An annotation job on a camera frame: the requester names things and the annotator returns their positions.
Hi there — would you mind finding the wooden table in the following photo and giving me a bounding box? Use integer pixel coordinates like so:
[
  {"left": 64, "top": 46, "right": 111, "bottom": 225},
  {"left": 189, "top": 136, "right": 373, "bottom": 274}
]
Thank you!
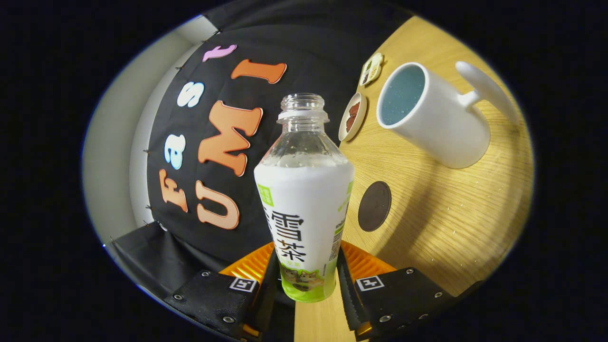
[{"left": 294, "top": 16, "right": 533, "bottom": 342}]

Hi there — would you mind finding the dark round coaster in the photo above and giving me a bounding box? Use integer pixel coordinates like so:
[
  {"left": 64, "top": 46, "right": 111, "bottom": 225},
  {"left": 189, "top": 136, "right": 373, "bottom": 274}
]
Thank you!
[{"left": 358, "top": 181, "right": 392, "bottom": 232}]

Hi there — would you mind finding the white green label juice bottle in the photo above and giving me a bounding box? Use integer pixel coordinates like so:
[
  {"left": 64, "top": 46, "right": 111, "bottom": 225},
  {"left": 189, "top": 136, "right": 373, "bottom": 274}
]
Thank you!
[{"left": 254, "top": 93, "right": 355, "bottom": 304}]

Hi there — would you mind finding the white ceramic cup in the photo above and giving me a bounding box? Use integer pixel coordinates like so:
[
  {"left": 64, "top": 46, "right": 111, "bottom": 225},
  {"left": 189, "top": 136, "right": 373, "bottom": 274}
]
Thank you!
[{"left": 376, "top": 61, "right": 521, "bottom": 169}]

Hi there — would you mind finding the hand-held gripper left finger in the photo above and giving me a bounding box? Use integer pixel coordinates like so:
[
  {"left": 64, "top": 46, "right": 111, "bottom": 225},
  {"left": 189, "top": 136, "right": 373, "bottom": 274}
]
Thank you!
[{"left": 164, "top": 241, "right": 281, "bottom": 340}]

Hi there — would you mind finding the round white plate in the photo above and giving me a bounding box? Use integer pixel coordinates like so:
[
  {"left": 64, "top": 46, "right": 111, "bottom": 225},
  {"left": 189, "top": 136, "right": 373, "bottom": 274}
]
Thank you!
[{"left": 338, "top": 92, "right": 368, "bottom": 143}]

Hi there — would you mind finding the white divided condiment dish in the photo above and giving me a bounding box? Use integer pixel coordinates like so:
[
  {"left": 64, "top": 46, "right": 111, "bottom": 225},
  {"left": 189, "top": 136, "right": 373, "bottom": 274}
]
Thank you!
[{"left": 359, "top": 52, "right": 384, "bottom": 87}]

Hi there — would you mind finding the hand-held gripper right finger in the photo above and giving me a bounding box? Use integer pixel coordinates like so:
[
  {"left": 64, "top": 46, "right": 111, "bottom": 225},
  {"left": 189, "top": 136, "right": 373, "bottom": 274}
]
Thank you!
[{"left": 336, "top": 240, "right": 459, "bottom": 342}]

